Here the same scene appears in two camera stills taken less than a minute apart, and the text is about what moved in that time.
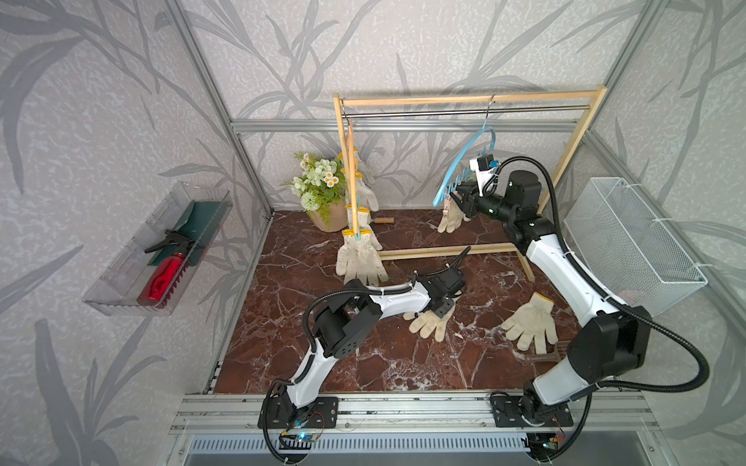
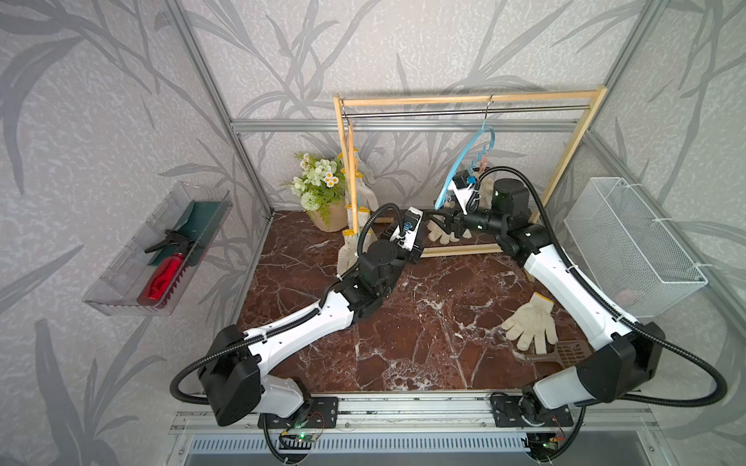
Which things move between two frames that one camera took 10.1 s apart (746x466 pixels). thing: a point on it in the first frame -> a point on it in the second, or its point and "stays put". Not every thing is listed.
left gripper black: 440,315 -> 415,252
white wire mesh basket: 627,250 stays put
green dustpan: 199,225 stays put
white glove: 534,321 stays put
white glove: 427,321 -> 436,234
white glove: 363,217 stays put
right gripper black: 470,200 -> 451,222
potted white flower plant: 322,187 stays put
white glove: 364,191 stays put
